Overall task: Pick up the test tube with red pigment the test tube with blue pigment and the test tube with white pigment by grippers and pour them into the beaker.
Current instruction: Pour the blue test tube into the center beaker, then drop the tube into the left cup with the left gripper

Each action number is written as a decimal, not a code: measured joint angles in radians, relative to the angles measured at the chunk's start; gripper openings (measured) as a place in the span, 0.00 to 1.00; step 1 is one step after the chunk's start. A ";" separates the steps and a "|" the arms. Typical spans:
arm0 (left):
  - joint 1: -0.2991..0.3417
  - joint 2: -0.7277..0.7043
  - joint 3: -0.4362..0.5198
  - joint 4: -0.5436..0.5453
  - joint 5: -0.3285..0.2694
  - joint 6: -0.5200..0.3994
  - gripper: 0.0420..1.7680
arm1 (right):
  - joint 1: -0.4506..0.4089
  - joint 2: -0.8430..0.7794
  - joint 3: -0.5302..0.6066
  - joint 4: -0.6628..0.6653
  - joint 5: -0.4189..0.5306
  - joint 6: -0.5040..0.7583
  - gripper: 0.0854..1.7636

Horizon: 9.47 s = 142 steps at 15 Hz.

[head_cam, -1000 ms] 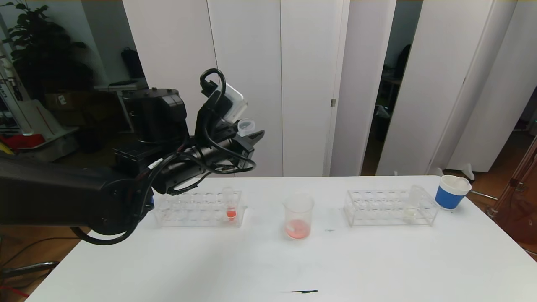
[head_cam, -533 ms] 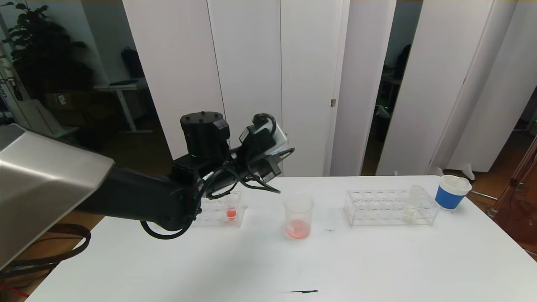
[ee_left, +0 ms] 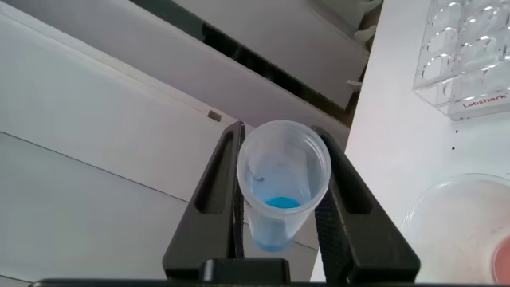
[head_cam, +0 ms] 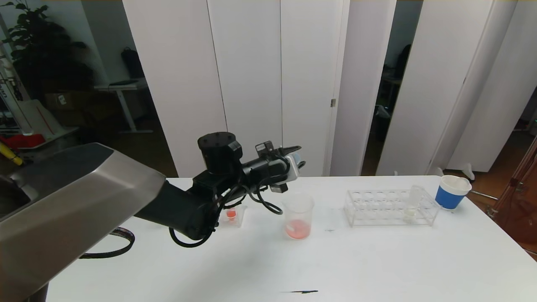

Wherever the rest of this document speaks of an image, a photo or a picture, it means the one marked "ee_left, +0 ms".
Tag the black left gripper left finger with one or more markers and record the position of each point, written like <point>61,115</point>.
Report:
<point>207,223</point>

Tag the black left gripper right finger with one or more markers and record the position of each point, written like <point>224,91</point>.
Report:
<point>358,247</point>

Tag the test tube with blue pigment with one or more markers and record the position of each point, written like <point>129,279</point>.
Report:
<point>279,179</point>

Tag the clear plastic beaker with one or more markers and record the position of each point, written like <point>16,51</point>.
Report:
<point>454,231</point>

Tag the clear acrylic test tube rack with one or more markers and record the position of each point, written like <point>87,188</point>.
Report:
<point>466,60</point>

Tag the metal partition hinge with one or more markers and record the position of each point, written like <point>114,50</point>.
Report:
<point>214,116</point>

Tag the white folding partition screen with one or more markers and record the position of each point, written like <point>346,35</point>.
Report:
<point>279,36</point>
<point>79,179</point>

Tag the white partition foot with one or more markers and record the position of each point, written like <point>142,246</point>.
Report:
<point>364,35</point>
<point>354,83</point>

